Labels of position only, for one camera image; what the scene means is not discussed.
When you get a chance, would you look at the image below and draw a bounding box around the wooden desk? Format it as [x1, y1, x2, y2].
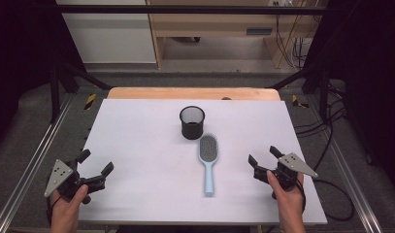
[146, 0, 329, 70]

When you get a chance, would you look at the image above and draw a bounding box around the left hand-held gripper cable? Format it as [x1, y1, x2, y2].
[46, 194, 63, 225]

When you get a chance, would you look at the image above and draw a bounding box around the black frame strut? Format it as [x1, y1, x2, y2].
[49, 61, 113, 124]
[266, 61, 331, 123]

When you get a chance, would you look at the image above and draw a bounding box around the white board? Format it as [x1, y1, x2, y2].
[78, 98, 329, 226]

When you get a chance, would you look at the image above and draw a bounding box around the white cabinet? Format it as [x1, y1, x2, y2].
[54, 0, 158, 64]

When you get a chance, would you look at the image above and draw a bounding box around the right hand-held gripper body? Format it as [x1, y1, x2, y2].
[253, 152, 319, 192]

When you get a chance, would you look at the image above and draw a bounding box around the person's right hand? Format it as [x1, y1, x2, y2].
[266, 170, 306, 217]

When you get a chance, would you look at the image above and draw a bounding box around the light blue hairbrush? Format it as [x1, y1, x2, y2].
[197, 133, 219, 198]

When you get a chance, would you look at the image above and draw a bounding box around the black curtain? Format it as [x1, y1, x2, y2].
[0, 0, 86, 153]
[303, 0, 395, 192]

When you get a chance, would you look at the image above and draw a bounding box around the wooden table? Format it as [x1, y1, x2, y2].
[107, 86, 281, 101]

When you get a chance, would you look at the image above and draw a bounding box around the black horizontal frame bar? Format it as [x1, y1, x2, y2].
[51, 4, 336, 16]

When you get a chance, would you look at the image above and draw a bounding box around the person's left hand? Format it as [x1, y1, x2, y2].
[49, 183, 89, 224]

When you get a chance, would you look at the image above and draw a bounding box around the black floor cable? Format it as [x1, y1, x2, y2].
[294, 81, 355, 223]

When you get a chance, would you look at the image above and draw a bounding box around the right hand-held gripper cable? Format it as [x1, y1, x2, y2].
[294, 178, 308, 215]

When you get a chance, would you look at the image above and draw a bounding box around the hand-held gripper cable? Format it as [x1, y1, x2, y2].
[294, 178, 308, 215]
[46, 194, 63, 225]

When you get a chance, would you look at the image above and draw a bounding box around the black mesh cup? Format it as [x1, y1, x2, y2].
[179, 105, 206, 141]

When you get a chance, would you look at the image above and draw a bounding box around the white power strip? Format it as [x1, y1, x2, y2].
[268, 0, 296, 8]

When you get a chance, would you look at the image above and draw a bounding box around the aluminium rail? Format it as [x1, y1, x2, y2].
[0, 94, 74, 233]
[325, 137, 384, 233]

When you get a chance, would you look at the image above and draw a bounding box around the bundle of hanging cables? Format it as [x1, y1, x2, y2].
[274, 14, 316, 71]

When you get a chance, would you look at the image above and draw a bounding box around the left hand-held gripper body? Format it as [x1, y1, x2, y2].
[44, 158, 107, 205]

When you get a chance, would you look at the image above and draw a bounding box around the yellow black tape marker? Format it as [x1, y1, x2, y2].
[290, 93, 310, 110]
[83, 93, 98, 111]

